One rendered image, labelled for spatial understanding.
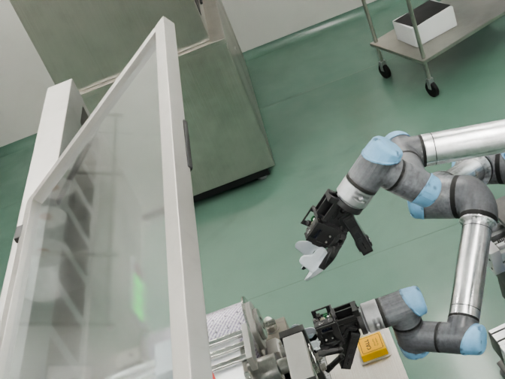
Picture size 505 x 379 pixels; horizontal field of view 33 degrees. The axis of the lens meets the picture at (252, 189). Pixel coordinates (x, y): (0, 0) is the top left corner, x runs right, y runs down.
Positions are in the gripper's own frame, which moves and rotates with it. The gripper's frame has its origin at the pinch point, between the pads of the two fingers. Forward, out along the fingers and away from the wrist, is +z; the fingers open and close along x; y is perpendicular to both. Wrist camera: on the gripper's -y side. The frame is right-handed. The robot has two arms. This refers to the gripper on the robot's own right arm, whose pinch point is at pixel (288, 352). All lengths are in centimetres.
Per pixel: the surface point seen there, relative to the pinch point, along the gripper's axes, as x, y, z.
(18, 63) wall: -446, -44, 158
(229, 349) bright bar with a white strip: 33.6, 35.9, 5.5
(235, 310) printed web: 5.2, 22.0, 6.5
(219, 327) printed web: 7.9, 21.2, 11.1
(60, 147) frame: -39, 56, 37
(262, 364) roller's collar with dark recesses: 30.9, 27.1, 1.5
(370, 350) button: -8.8, -16.7, -18.6
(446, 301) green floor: -118, -108, -54
